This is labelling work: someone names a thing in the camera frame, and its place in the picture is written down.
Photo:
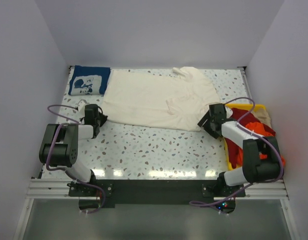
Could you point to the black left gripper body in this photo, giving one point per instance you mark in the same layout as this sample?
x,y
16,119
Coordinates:
x,y
101,120

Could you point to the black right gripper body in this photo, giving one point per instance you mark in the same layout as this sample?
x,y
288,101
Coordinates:
x,y
207,126

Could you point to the cream white t shirt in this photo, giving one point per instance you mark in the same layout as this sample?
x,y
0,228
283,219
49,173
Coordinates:
x,y
165,102

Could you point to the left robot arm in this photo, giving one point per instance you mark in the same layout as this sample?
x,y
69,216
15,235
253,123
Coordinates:
x,y
59,147

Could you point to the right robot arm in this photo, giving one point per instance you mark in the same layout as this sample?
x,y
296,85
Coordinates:
x,y
261,158

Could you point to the yellow plastic bin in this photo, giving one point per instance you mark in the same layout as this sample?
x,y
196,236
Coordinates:
x,y
246,107

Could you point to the dark red t shirt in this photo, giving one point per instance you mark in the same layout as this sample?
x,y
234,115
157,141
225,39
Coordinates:
x,y
233,150

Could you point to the folded blue printed t shirt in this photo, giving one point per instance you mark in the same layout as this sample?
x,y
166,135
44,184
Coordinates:
x,y
89,80

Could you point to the orange t shirt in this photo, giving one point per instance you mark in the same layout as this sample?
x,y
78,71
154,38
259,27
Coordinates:
x,y
236,153

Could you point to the beige t shirt in bin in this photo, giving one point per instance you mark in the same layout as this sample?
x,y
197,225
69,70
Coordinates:
x,y
263,116

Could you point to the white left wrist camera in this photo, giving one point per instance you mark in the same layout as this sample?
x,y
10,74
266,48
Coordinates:
x,y
81,106

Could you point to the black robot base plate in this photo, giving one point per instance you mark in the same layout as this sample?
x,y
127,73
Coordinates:
x,y
200,193

